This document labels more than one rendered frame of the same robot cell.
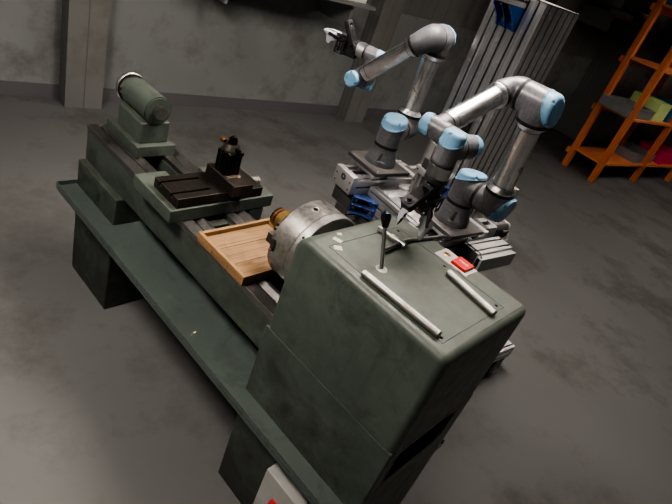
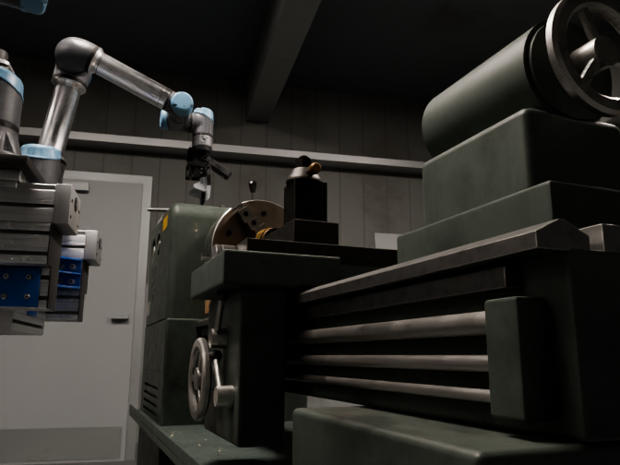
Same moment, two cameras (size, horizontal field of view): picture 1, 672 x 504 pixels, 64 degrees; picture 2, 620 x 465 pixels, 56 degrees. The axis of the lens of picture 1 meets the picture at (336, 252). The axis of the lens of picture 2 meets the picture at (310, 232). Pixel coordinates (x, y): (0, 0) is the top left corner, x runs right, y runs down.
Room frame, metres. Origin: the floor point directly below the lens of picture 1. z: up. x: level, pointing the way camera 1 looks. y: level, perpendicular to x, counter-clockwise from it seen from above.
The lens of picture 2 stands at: (3.06, 1.26, 0.75)
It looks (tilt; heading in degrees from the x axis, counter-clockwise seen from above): 12 degrees up; 214
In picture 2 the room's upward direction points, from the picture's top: straight up
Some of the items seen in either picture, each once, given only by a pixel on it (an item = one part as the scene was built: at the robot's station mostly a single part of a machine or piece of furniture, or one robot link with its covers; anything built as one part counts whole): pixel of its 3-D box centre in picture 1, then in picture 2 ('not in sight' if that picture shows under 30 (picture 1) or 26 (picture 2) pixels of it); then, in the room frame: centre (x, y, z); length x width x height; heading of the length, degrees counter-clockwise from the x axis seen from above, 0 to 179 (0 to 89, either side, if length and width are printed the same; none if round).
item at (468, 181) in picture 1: (468, 186); (40, 166); (2.10, -0.41, 1.33); 0.13 x 0.12 x 0.14; 54
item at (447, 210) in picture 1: (455, 209); not in sight; (2.10, -0.40, 1.21); 0.15 x 0.15 x 0.10
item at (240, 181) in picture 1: (228, 178); (299, 241); (2.03, 0.54, 1.00); 0.20 x 0.10 x 0.05; 56
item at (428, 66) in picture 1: (420, 84); not in sight; (2.56, -0.09, 1.54); 0.15 x 0.12 x 0.55; 159
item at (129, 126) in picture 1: (143, 114); (518, 154); (2.31, 1.08, 1.01); 0.30 x 0.20 x 0.29; 56
